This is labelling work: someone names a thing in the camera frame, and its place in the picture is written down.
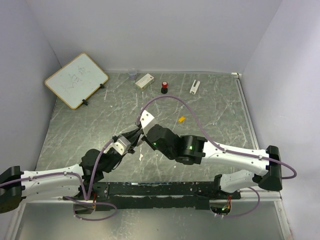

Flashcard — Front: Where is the yellow key tag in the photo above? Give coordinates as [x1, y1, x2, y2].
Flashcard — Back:
[177, 116, 186, 123]

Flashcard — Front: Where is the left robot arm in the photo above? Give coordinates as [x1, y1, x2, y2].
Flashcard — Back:
[0, 127, 143, 214]

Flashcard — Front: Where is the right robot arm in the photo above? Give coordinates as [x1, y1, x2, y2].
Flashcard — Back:
[138, 124, 283, 199]

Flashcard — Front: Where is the red and black stamp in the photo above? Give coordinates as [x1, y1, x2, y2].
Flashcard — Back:
[160, 81, 168, 94]

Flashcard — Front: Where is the white cardboard box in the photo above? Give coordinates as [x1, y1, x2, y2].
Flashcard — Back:
[135, 73, 155, 91]

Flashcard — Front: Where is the small clear plastic cup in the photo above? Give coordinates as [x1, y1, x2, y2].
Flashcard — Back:
[128, 68, 138, 81]

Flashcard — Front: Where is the white stapler remover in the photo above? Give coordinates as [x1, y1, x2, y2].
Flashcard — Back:
[189, 79, 201, 95]

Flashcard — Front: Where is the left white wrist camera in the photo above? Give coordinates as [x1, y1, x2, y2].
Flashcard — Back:
[112, 134, 131, 156]

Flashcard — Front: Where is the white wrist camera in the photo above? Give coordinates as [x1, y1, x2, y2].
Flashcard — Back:
[112, 134, 131, 156]
[136, 110, 158, 136]

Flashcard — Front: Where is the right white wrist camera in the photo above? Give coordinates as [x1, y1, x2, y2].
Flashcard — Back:
[136, 110, 158, 136]

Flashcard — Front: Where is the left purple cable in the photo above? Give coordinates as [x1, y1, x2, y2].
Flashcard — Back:
[0, 138, 118, 221]

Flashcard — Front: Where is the purple cable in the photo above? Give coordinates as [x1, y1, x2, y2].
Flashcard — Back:
[135, 94, 298, 219]
[0, 138, 118, 221]

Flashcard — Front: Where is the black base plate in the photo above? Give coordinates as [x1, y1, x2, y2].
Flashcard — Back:
[62, 181, 242, 212]

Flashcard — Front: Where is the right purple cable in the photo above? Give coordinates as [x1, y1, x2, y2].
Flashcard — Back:
[135, 94, 298, 219]

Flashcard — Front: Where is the white board with wooden frame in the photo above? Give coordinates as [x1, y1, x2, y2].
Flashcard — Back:
[44, 52, 109, 110]

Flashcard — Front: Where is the aluminium rail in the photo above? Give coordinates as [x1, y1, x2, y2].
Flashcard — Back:
[18, 181, 283, 203]

